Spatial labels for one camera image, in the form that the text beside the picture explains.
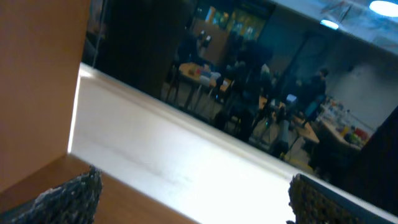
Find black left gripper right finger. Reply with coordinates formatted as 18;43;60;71
287;174;393;224

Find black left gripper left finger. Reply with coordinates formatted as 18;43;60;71
1;166;103;224

